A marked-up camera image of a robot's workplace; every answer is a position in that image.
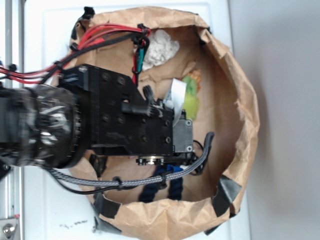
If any grey braided cable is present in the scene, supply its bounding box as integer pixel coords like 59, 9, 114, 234
48, 131, 215, 195

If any black wrapped robot arm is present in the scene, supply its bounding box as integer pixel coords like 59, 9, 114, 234
0, 64, 194, 169

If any aluminium frame rail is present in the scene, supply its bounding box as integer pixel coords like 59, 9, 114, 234
0, 0, 25, 240

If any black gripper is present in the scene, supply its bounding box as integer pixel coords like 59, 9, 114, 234
59, 64, 196, 165

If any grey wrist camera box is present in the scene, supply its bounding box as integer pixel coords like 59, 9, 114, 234
172, 119, 194, 153

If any green fuzzy toy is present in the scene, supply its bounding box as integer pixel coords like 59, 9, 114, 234
182, 76, 200, 120

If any dark blue rope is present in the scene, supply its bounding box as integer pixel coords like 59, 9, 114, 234
138, 165, 185, 203

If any brown paper bag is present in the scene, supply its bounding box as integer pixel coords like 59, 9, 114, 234
71, 6, 260, 240

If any red and black wire bundle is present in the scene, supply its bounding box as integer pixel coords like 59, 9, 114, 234
0, 23, 152, 85

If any white flat ribbon cable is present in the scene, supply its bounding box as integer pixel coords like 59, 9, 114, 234
163, 77, 188, 126

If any crumpled white paper ball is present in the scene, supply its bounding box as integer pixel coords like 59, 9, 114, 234
142, 29, 180, 71

